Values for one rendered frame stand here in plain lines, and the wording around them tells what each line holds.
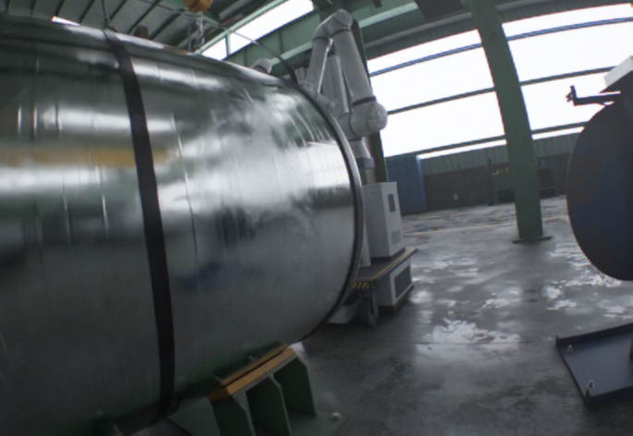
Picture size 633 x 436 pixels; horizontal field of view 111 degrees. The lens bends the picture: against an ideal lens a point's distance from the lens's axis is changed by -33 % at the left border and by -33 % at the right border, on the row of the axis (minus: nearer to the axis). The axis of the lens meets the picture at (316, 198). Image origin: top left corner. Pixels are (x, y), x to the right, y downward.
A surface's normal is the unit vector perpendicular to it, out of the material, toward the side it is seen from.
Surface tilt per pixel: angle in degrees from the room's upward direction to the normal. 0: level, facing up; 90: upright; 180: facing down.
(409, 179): 90
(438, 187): 90
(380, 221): 90
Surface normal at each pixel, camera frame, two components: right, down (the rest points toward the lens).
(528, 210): -0.55, 0.07
